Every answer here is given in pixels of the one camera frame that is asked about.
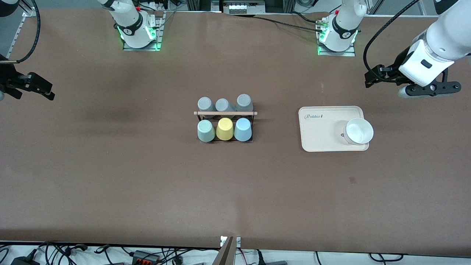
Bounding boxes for black power adapter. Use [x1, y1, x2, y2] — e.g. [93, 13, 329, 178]
[10, 255, 41, 265]

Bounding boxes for black cable across table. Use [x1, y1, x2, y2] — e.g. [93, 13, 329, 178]
[254, 14, 326, 33]

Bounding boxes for white bowl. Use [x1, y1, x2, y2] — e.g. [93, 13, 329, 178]
[343, 118, 374, 145]

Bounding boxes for light blue cup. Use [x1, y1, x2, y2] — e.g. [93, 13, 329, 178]
[234, 117, 252, 142]

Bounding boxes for yellow cup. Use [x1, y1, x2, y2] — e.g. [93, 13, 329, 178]
[215, 117, 234, 141]

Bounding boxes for beige tray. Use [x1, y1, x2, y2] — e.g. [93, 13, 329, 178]
[298, 106, 369, 152]

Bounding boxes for grey cup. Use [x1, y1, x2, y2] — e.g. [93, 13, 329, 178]
[215, 98, 237, 119]
[235, 94, 254, 113]
[198, 97, 215, 119]

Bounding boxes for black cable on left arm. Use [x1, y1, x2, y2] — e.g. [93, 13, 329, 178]
[363, 0, 420, 81]

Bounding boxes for black power strip orange switches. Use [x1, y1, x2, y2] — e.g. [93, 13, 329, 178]
[131, 250, 161, 264]

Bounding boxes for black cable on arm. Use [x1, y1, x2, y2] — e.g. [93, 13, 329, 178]
[363, 0, 420, 81]
[0, 0, 41, 64]

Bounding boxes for aluminium table rail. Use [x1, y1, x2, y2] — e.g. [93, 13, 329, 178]
[4, 0, 37, 59]

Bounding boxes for pale green cup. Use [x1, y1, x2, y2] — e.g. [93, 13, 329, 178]
[197, 120, 216, 143]

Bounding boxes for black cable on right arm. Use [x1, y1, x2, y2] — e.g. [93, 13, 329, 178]
[0, 0, 41, 64]

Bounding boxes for black wire cup rack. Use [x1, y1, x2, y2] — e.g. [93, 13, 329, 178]
[194, 110, 258, 143]

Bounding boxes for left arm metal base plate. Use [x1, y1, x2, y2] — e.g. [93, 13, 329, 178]
[317, 43, 356, 57]

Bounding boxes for grey camera stand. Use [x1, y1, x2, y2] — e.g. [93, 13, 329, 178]
[212, 236, 236, 265]

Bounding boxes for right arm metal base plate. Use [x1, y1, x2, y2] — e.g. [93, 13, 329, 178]
[123, 11, 164, 52]

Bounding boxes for white socket strip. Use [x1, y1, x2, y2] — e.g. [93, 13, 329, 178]
[223, 0, 266, 15]

